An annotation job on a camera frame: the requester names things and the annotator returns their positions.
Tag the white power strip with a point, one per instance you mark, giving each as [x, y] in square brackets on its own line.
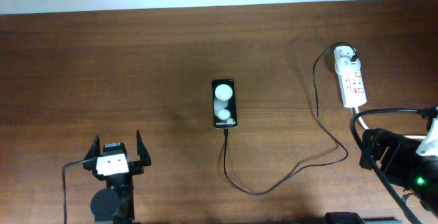
[348, 69]

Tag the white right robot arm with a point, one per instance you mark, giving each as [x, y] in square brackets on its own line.
[428, 194]

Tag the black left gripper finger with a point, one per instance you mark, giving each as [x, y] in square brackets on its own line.
[142, 151]
[94, 150]

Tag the black Galaxy smartphone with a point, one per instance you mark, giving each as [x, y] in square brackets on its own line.
[224, 103]

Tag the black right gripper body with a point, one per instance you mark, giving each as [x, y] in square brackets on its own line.
[401, 164]

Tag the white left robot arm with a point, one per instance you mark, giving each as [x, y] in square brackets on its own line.
[115, 203]

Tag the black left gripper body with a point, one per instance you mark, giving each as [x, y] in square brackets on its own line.
[133, 166]

